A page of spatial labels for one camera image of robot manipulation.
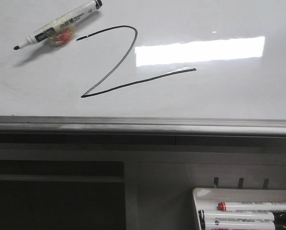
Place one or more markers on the black whiteboard marker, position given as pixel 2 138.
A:
pixel 60 24

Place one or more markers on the white whiteboard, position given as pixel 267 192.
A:
pixel 148 58

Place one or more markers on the red whiteboard marker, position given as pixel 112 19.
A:
pixel 252 206

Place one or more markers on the white marker tray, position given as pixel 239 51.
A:
pixel 208 198

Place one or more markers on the black marker in tray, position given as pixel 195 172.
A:
pixel 241 215

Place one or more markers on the grey aluminium whiteboard frame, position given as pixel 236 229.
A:
pixel 142 130

